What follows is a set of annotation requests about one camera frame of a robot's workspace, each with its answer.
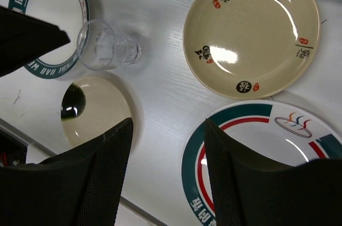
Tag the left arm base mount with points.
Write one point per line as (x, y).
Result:
(13, 152)

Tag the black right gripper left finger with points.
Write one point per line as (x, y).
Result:
(81, 186)

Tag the white plate green red rim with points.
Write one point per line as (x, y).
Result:
(280, 131)

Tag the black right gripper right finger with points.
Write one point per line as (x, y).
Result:
(251, 189)

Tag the beige plate black characters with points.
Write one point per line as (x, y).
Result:
(250, 49)

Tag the beige plate dark spot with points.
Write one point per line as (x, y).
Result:
(90, 107)

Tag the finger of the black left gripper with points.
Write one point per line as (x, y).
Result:
(25, 38)

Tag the clear plastic cup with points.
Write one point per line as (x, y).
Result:
(100, 46)

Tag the white plate green text rim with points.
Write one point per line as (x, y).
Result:
(70, 16)

